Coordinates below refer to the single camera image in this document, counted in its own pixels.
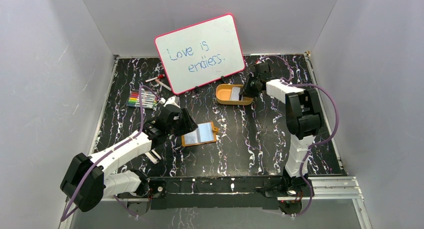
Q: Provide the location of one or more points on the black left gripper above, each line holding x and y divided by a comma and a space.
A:
185, 123

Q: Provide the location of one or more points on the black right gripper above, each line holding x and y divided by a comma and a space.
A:
245, 90

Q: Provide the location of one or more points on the card with black stripe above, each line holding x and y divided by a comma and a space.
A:
235, 95

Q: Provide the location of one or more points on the orange leather card holder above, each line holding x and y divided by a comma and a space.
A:
205, 133

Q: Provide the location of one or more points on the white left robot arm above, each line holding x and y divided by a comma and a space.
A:
90, 178

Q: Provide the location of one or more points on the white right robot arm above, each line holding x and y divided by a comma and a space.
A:
304, 119

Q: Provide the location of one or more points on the orange oval tray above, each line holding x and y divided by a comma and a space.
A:
223, 92

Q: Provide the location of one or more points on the pack of coloured markers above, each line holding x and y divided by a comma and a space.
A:
147, 101

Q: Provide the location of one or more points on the small white object on table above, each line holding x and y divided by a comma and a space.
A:
153, 156

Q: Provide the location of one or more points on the white marker pen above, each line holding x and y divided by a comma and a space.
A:
163, 85

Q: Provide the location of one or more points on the red capped marker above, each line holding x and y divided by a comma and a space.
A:
155, 78

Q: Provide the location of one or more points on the pink framed whiteboard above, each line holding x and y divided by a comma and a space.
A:
199, 54

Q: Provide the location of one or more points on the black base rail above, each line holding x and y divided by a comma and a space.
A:
266, 192

